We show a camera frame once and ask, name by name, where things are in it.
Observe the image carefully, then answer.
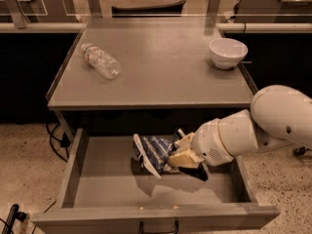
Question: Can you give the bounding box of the grey cabinet table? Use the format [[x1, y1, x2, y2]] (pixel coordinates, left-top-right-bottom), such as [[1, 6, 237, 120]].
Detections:
[[48, 17, 253, 114]]

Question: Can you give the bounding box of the white ceramic bowl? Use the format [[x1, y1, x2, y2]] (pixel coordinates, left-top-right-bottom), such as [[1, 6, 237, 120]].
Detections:
[[209, 38, 249, 69]]

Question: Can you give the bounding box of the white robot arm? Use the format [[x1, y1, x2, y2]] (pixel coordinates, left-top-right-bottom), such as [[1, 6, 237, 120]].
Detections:
[[168, 85, 312, 168]]

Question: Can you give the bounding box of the blue chip bag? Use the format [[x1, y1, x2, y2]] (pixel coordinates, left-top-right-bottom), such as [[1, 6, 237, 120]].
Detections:
[[132, 129, 210, 182]]

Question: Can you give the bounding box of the grey open top drawer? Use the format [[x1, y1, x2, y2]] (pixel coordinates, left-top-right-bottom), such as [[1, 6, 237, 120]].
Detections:
[[31, 130, 280, 234]]

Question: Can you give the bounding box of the clear plastic water bottle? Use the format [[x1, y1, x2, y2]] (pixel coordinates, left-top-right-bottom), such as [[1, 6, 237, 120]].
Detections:
[[81, 43, 121, 80]]

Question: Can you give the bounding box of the black floor cable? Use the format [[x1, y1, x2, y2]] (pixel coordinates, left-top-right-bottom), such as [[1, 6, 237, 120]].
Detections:
[[45, 122, 72, 163]]

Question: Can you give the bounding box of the black caster wheel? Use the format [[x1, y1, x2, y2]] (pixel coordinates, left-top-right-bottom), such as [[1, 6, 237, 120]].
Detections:
[[292, 147, 310, 157]]

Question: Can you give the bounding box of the white horizontal rail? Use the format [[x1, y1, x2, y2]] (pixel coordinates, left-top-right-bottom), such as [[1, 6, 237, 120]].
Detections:
[[0, 22, 312, 34]]

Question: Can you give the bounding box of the black chair back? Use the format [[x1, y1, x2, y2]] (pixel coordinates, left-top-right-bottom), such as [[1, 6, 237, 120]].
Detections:
[[111, 0, 186, 18]]

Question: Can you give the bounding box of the black drawer handle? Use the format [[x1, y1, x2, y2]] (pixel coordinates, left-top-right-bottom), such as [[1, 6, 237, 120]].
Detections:
[[139, 220, 179, 234]]

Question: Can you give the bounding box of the black object bottom left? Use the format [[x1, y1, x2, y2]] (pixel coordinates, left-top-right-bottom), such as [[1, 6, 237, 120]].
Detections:
[[0, 204, 27, 234]]

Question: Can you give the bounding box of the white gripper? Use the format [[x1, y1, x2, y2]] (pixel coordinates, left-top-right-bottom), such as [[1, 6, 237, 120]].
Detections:
[[167, 119, 233, 169]]

